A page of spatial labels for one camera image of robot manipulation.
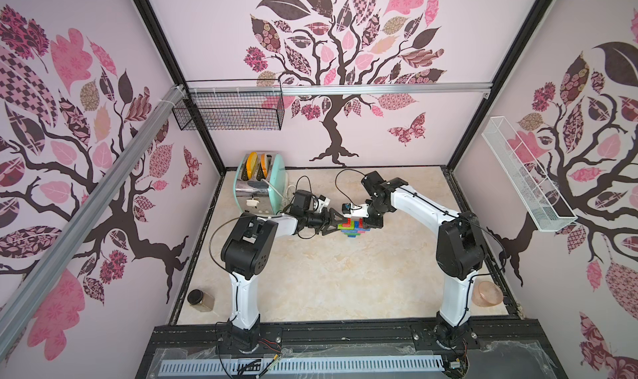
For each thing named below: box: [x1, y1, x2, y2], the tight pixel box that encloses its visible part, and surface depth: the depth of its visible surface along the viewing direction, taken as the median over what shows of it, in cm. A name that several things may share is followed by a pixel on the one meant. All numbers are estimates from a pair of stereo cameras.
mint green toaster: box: [232, 151, 287, 217], surface depth 96 cm
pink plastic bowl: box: [471, 280, 504, 307], surface depth 79 cm
